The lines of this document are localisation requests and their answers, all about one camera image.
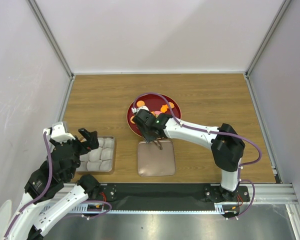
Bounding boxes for metal tongs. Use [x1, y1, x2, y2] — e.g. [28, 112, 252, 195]
[148, 139, 163, 150]

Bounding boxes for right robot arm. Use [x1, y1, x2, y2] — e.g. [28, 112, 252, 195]
[131, 107, 246, 201]

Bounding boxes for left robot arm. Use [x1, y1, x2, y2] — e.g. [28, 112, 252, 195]
[2, 124, 101, 240]

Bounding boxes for pink green stacked cookies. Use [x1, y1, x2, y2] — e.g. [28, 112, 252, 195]
[151, 111, 162, 118]

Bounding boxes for metal cookie tin box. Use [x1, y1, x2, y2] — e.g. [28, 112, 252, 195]
[76, 135, 116, 175]

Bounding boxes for orange flower cookie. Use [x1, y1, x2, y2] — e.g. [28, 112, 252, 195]
[160, 104, 169, 113]

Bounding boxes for red round tray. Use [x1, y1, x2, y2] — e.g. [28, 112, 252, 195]
[126, 94, 182, 137]

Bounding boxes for pink metal tin lid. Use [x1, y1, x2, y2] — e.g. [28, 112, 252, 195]
[137, 140, 176, 177]

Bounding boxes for orange round cookie top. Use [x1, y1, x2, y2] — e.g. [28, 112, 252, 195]
[136, 100, 146, 108]

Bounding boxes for orange scalloped cookie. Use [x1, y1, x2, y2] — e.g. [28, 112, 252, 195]
[168, 102, 175, 109]

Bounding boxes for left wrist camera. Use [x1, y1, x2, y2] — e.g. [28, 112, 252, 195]
[43, 121, 76, 141]

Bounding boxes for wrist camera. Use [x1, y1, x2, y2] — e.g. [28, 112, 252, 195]
[131, 105, 150, 115]
[43, 121, 76, 141]

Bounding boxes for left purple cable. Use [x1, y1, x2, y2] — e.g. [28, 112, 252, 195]
[3, 131, 56, 240]

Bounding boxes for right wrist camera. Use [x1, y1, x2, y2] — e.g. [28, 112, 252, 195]
[131, 105, 150, 115]

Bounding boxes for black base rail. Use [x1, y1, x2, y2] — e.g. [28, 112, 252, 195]
[100, 183, 251, 212]

